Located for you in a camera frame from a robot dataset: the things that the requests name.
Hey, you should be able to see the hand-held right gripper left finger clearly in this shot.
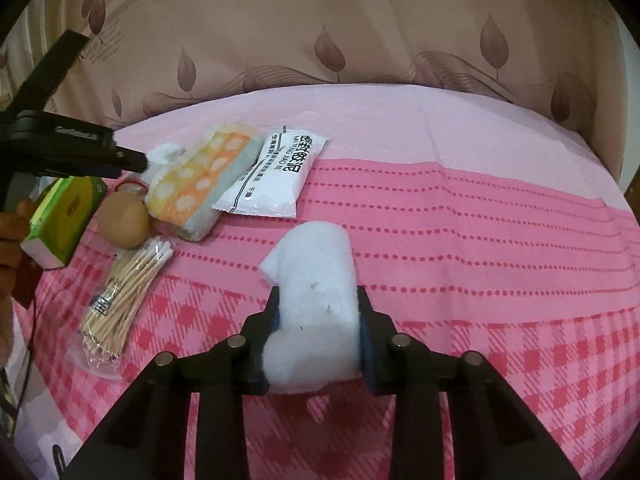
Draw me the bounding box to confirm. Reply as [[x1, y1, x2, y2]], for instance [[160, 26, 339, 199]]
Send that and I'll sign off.
[[65, 287, 281, 480]]

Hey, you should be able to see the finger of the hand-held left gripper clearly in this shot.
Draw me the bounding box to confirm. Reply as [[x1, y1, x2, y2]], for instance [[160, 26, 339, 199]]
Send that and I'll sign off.
[[107, 146, 149, 173], [15, 30, 92, 116]]

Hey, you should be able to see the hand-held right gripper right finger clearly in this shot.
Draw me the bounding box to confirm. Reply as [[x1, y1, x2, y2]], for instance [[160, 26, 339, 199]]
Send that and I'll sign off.
[[356, 285, 583, 480]]

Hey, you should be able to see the brown makeup sponge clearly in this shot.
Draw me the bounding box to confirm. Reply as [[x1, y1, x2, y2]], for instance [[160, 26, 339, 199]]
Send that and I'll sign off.
[[96, 192, 152, 250]]

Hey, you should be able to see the white towel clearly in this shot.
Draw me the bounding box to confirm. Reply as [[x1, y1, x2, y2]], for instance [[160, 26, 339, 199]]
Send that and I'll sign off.
[[257, 221, 363, 395]]

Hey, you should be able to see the orange dotted cloth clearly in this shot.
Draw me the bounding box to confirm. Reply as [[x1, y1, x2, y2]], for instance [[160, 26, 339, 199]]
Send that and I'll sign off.
[[145, 122, 266, 242]]

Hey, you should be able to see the bag of cotton swabs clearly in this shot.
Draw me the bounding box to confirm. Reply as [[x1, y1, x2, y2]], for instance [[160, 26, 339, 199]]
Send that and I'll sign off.
[[67, 237, 175, 380]]

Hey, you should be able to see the white printed packet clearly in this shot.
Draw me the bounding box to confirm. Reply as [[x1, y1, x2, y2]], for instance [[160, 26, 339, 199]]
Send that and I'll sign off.
[[211, 127, 330, 218]]

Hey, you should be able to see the person's left hand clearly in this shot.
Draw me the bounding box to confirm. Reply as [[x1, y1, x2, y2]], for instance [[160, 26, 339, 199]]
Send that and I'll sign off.
[[0, 199, 33, 271]]

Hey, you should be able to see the green tissue box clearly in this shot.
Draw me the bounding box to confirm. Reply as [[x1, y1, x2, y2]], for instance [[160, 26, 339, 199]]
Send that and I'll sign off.
[[20, 176, 108, 269]]

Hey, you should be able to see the pink checked blanket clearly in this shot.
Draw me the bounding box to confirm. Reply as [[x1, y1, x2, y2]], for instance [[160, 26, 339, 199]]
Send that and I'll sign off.
[[10, 82, 640, 480]]

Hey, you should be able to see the beige leaf print curtain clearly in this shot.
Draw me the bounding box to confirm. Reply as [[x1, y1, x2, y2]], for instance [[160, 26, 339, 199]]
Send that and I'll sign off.
[[0, 0, 626, 136]]

